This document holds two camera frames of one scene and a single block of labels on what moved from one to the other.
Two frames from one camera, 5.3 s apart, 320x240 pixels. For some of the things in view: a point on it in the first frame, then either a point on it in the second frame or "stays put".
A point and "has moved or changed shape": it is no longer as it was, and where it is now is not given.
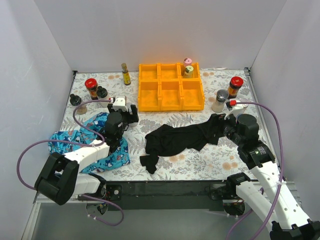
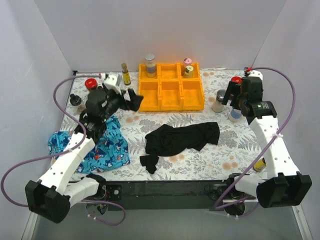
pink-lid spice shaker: (187, 62) stays put
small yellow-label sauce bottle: (126, 75) stays put
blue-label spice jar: (128, 105) has moved or changed shape
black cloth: (165, 140) stays put
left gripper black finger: (135, 113) to (135, 100)
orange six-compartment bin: (162, 88) stays put
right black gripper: (222, 126) to (235, 88)
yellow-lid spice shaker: (188, 72) stays put
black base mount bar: (166, 196) stays put
